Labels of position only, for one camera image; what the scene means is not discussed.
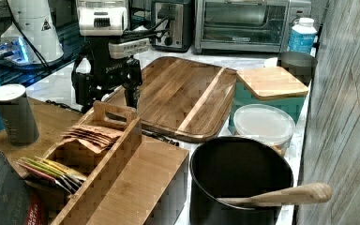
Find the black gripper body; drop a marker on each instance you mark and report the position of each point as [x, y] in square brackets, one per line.
[95, 70]

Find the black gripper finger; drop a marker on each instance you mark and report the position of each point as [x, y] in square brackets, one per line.
[132, 95]
[86, 99]

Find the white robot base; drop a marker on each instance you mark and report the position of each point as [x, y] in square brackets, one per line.
[28, 36]

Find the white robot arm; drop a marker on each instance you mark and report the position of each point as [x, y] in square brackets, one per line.
[111, 19]

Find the brown tea packets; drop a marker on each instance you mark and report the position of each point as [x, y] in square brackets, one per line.
[94, 138]

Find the wooden cutting board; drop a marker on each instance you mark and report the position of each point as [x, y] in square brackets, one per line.
[184, 99]

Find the wooden tea organizer tray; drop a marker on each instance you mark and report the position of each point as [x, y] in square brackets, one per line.
[101, 169]

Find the grey canister white lid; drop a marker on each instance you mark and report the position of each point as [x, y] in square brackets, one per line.
[17, 116]

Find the black two-slot toaster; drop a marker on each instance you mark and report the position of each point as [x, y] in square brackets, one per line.
[175, 19]

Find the yellow tea packets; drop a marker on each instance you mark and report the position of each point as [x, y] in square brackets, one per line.
[61, 175]

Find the silver toaster oven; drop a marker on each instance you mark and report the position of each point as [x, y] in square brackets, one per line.
[247, 25]

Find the black pot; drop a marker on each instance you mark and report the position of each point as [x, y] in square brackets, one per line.
[233, 167]

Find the clear plastic lidded container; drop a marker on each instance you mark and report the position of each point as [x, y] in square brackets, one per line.
[265, 124]

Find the teal box with wooden lid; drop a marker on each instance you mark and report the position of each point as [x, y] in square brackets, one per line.
[273, 86]

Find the white cap supplement bottle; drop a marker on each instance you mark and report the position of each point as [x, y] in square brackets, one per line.
[302, 36]

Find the wooden spoon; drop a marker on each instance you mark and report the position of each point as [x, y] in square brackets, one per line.
[305, 194]

